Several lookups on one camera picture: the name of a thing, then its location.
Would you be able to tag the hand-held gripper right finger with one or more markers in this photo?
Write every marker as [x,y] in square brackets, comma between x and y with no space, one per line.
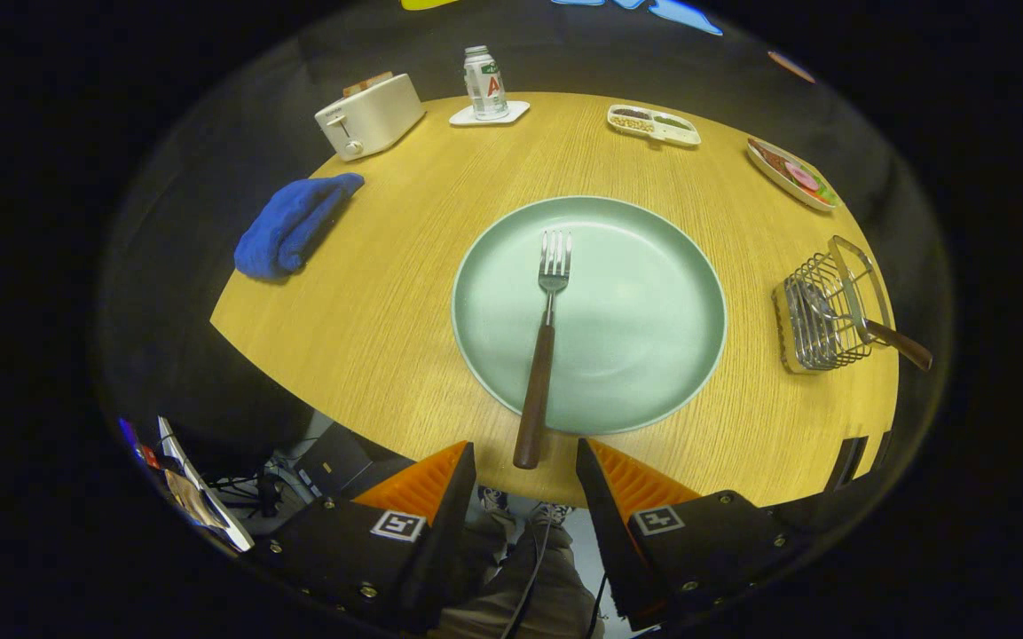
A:
[604,532]

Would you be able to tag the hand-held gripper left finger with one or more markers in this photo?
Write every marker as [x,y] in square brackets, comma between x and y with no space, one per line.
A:
[449,532]

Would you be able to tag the person's shoe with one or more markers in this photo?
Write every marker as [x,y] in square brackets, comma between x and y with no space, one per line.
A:
[495,501]
[552,513]

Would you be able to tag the person's trousers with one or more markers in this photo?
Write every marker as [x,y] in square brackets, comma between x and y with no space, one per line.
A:
[484,586]

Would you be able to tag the black box under table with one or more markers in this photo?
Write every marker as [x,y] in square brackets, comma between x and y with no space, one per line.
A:
[342,457]

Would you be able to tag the pale green plate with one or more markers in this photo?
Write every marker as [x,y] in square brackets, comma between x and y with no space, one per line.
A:
[644,319]

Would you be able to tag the display screen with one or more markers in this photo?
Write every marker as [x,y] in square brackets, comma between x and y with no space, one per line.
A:
[200,506]

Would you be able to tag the blue folded towel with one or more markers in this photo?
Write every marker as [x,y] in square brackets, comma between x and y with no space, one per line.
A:
[285,231]

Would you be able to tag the white plate of food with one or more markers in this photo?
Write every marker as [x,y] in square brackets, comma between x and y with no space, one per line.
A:
[773,182]

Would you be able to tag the red tomato slice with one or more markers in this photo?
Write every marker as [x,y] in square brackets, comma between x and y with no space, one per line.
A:
[813,190]

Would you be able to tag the green lettuce leaf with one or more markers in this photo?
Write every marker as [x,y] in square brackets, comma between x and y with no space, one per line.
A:
[827,195]

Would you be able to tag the white divided dish of beans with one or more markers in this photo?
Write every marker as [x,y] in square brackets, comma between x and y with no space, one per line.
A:
[680,135]

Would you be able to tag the pink round food slice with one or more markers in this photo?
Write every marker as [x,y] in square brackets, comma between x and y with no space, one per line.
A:
[801,174]

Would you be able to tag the brown meat pieces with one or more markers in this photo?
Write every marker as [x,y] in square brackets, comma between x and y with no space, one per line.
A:
[775,158]

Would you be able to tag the white toaster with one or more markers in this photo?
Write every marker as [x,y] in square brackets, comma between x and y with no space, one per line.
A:
[378,115]

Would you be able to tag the white square coaster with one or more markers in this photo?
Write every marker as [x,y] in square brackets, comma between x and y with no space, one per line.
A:
[515,111]

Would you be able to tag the white bottle with red label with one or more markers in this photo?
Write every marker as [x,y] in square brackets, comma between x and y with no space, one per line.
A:
[484,89]

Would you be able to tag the brown toast slice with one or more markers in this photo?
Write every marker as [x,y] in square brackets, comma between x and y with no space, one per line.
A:
[369,83]

